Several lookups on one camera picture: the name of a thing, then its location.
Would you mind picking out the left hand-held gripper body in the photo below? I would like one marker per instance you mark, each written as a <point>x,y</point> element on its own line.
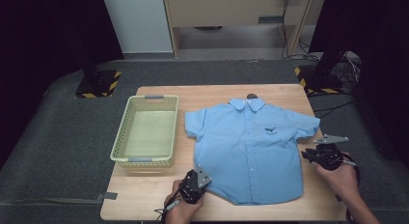
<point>194,185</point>

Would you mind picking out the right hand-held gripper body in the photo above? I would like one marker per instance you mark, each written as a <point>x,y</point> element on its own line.
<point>328,153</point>

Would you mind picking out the light blue shirt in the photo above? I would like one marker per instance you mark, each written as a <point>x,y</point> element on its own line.
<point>250,153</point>

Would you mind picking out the green plastic basket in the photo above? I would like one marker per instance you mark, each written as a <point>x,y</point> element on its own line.
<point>128,130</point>

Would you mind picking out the person's left hand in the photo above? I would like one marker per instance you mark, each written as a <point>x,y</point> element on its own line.
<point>183,209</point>

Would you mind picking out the person's right hand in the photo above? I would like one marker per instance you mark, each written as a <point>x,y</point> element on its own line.
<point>340,180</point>

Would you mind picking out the black stand with striped base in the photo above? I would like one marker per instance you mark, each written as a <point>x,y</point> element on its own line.
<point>318,80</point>
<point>96,85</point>

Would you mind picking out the black round table grommet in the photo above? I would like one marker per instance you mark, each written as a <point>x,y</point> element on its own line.
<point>252,95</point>

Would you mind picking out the grey tape strip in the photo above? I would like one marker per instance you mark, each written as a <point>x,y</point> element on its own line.
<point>107,196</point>

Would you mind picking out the dark curtain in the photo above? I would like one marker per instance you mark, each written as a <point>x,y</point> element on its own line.
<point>48,40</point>
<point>379,40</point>

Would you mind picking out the beige wooden desk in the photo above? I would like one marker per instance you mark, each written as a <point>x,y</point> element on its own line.
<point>225,10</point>

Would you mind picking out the white panel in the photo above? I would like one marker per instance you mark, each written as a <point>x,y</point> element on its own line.
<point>138,21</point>

